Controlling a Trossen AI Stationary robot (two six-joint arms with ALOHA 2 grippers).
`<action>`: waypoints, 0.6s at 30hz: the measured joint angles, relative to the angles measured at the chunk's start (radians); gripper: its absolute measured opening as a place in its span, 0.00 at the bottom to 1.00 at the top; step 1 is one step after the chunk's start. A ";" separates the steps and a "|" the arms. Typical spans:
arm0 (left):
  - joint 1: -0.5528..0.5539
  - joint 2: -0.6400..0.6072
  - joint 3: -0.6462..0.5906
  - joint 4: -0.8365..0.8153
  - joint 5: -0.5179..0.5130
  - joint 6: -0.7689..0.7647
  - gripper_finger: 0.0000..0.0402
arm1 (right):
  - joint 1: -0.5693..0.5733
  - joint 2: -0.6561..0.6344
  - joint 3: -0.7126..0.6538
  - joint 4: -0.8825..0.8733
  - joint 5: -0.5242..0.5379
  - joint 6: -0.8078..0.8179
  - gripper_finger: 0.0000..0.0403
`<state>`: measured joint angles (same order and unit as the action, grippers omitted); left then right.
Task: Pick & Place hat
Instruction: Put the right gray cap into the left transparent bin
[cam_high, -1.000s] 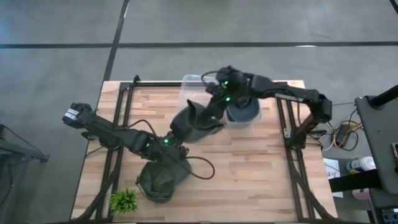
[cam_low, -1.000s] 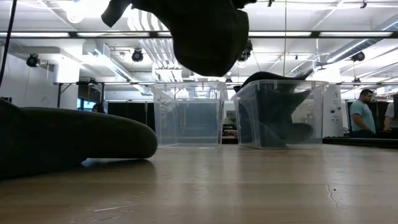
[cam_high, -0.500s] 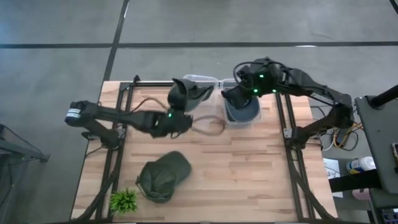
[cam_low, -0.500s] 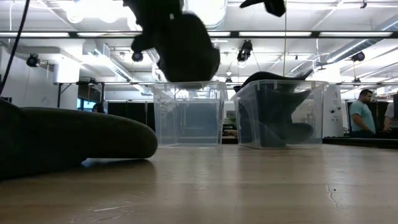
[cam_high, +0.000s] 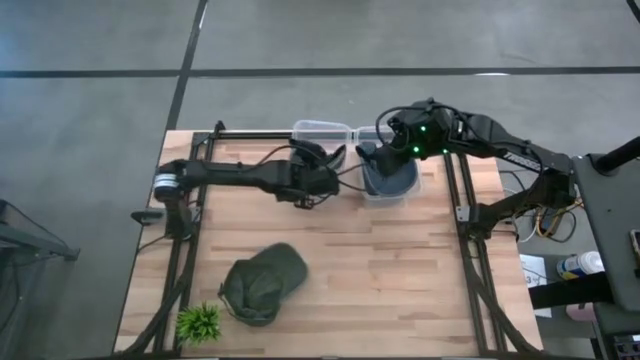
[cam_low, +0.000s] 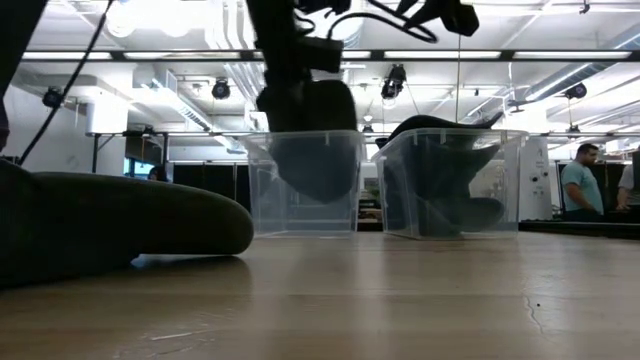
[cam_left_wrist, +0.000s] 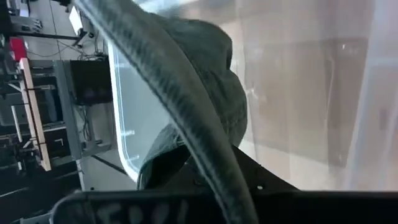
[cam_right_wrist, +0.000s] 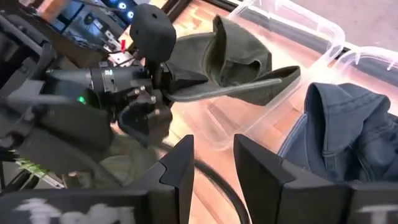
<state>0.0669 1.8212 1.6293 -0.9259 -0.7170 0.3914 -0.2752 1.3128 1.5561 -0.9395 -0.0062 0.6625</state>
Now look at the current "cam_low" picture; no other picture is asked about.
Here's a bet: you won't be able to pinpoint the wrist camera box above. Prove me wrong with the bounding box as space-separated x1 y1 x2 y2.
299 37 345 74
439 2 480 37

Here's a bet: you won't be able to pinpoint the olive green cap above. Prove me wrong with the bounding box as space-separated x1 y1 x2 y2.
0 158 255 289

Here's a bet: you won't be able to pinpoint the black metal table frame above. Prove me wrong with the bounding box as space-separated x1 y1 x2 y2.
518 219 640 240

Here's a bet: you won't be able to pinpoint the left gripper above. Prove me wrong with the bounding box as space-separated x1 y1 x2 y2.
262 69 309 114

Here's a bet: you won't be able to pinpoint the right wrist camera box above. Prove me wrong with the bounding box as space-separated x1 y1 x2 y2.
439 2 480 37

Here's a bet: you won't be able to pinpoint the denim blue cap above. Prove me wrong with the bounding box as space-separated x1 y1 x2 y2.
375 113 505 151

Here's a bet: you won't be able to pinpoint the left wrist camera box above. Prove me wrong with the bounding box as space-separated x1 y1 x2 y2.
299 37 345 74

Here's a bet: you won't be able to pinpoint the dark blue cap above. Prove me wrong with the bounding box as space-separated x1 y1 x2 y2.
424 196 506 236

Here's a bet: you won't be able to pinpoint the dark grey-green cap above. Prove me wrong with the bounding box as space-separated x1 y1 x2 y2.
257 79 359 204

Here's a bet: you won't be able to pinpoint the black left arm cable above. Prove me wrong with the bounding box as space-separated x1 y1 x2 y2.
327 12 439 44

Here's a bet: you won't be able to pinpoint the black overhead crossbar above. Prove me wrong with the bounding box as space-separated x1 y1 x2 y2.
0 48 640 63

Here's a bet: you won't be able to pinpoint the black-legged background table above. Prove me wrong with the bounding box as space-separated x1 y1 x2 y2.
91 130 251 174

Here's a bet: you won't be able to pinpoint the white ventilation duct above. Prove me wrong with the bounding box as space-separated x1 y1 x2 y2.
84 97 129 136

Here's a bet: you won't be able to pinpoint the navy blue cap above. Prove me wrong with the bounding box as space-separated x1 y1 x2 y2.
394 139 501 211

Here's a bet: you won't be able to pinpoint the white cabinet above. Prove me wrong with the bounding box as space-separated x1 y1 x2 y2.
518 137 552 222

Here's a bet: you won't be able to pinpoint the thin black cable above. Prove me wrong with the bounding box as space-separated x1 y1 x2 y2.
18 0 117 166

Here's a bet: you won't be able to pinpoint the clear plastic container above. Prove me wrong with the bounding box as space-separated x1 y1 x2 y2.
243 129 367 237
372 127 530 240

